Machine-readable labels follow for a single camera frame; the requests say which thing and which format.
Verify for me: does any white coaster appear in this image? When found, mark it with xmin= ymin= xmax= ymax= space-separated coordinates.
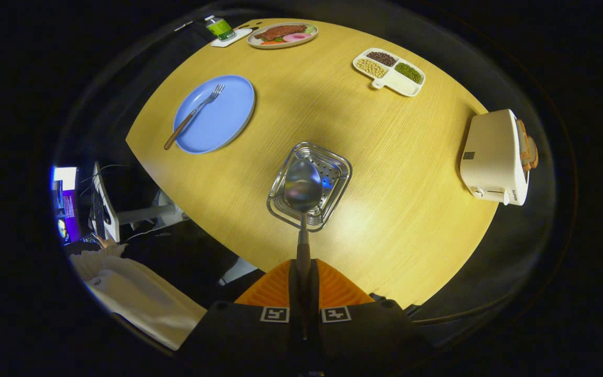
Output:
xmin=210 ymin=28 xmax=253 ymax=48

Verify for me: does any lit computer monitor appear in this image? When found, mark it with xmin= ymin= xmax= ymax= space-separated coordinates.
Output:
xmin=52 ymin=167 xmax=80 ymax=244

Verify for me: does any white furniture frame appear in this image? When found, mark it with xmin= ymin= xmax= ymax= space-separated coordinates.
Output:
xmin=118 ymin=190 xmax=187 ymax=227

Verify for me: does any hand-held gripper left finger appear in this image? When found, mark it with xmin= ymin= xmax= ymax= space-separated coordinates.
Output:
xmin=176 ymin=259 xmax=305 ymax=375

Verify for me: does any plate of meat and vegetables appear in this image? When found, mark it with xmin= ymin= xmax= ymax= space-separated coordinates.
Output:
xmin=247 ymin=22 xmax=319 ymax=50

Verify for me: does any wooden handled metal fork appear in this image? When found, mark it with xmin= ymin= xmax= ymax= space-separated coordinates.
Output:
xmin=164 ymin=84 xmax=226 ymax=151

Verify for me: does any white toaster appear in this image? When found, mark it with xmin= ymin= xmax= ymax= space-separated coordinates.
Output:
xmin=460 ymin=109 xmax=531 ymax=206

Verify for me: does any white clothing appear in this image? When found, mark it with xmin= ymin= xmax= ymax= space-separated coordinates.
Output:
xmin=70 ymin=245 xmax=207 ymax=350

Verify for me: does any white divided dish with beans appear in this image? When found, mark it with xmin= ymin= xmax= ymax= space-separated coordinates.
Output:
xmin=353 ymin=48 xmax=426 ymax=97

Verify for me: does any green label plastic bottle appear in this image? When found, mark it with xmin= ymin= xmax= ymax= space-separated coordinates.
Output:
xmin=205 ymin=16 xmax=236 ymax=41

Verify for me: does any wooden handled metal spoon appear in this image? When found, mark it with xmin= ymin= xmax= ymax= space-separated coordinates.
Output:
xmin=284 ymin=158 xmax=323 ymax=315

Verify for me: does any metal wire basket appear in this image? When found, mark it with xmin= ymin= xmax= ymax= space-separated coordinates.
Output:
xmin=266 ymin=142 xmax=353 ymax=232

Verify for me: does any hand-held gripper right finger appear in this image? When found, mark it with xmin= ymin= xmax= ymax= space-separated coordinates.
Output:
xmin=306 ymin=259 xmax=434 ymax=376

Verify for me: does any brown toast slice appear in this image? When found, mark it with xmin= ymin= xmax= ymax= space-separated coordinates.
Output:
xmin=515 ymin=119 xmax=530 ymax=171
xmin=526 ymin=134 xmax=539 ymax=169

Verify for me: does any white framed screen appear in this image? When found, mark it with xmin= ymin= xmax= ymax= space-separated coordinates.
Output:
xmin=90 ymin=161 xmax=120 ymax=242

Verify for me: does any blue plate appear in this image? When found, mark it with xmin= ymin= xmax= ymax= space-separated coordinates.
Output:
xmin=174 ymin=75 xmax=256 ymax=154

